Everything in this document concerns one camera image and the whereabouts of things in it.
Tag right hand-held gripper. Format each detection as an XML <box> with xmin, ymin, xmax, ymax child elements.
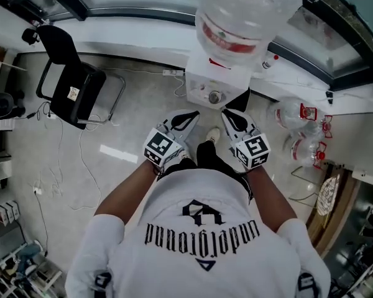
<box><xmin>221</xmin><ymin>88</ymin><xmax>271</xmax><ymax>170</ymax></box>

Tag small red-capped bottle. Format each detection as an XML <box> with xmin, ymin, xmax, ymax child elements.
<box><xmin>261</xmin><ymin>53</ymin><xmax>280</xmax><ymax>71</ymax></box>

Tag small clear cup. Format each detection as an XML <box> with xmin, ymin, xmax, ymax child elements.
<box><xmin>208</xmin><ymin>90</ymin><xmax>224</xmax><ymax>105</ymax></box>

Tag white printed t-shirt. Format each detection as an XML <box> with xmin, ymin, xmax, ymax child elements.
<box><xmin>64</xmin><ymin>163</ymin><xmax>332</xmax><ymax>298</ymax></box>

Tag thin black cable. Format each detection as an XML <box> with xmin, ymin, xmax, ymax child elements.
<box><xmin>33</xmin><ymin>190</ymin><xmax>50</xmax><ymax>258</ymax></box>

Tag black device on sill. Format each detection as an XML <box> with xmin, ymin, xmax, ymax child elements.
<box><xmin>21</xmin><ymin>27</ymin><xmax>42</xmax><ymax>47</ymax></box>

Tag empty red-handled water jug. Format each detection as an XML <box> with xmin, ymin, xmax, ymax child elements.
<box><xmin>310</xmin><ymin>114</ymin><xmax>334</xmax><ymax>140</ymax></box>
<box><xmin>266</xmin><ymin>96</ymin><xmax>319</xmax><ymax>133</ymax></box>
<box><xmin>290</xmin><ymin>137</ymin><xmax>329</xmax><ymax>171</ymax></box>

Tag white shoe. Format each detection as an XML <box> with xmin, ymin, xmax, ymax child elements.
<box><xmin>205</xmin><ymin>127</ymin><xmax>221</xmax><ymax>143</ymax></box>

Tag person's right forearm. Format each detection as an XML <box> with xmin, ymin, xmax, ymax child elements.
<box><xmin>247</xmin><ymin>166</ymin><xmax>300</xmax><ymax>233</ymax></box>

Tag white water dispenser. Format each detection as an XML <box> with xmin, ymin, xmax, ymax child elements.
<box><xmin>184</xmin><ymin>53</ymin><xmax>253</xmax><ymax>106</ymax></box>

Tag metal wire frame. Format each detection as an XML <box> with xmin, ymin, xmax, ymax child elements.
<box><xmin>288</xmin><ymin>164</ymin><xmax>321</xmax><ymax>203</ymax></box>

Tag white cluttered rack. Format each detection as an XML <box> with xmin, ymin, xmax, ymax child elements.
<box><xmin>0</xmin><ymin>242</ymin><xmax>63</xmax><ymax>298</ymax></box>

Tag large clear water bottle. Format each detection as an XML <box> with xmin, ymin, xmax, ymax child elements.
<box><xmin>193</xmin><ymin>0</ymin><xmax>304</xmax><ymax>70</ymax></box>

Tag round patterned plate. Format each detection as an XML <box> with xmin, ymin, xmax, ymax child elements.
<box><xmin>316</xmin><ymin>173</ymin><xmax>342</xmax><ymax>217</ymax></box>

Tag black metal-frame chair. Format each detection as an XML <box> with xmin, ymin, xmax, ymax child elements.
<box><xmin>35</xmin><ymin>24</ymin><xmax>127</xmax><ymax>132</ymax></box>

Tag white shelf unit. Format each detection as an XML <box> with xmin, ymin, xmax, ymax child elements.
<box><xmin>0</xmin><ymin>125</ymin><xmax>21</xmax><ymax>227</ymax></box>

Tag brown wooden cabinet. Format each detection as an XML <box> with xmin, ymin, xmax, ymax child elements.
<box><xmin>306</xmin><ymin>163</ymin><xmax>363</xmax><ymax>256</ymax></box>

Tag long white floor cable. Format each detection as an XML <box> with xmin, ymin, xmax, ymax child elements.
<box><xmin>68</xmin><ymin>114</ymin><xmax>104</xmax><ymax>212</ymax></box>

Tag person's left forearm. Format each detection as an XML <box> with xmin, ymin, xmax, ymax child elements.
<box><xmin>94</xmin><ymin>159</ymin><xmax>163</xmax><ymax>227</ymax></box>

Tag black round stool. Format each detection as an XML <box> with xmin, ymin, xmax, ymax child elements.
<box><xmin>0</xmin><ymin>91</ymin><xmax>26</xmax><ymax>127</ymax></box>

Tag white power strip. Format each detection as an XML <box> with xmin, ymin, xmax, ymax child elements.
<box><xmin>162</xmin><ymin>68</ymin><xmax>186</xmax><ymax>78</ymax></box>

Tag black shorts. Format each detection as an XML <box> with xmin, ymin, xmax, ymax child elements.
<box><xmin>163</xmin><ymin>140</ymin><xmax>246</xmax><ymax>179</ymax></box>

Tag black floor cable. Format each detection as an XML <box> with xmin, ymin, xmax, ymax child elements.
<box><xmin>24</xmin><ymin>100</ymin><xmax>65</xmax><ymax>142</ymax></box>

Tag white dispenser power cable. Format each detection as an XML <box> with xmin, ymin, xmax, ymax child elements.
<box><xmin>173</xmin><ymin>74</ymin><xmax>188</xmax><ymax>99</ymax></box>

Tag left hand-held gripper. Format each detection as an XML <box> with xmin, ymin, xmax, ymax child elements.
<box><xmin>142</xmin><ymin>109</ymin><xmax>201</xmax><ymax>169</ymax></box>

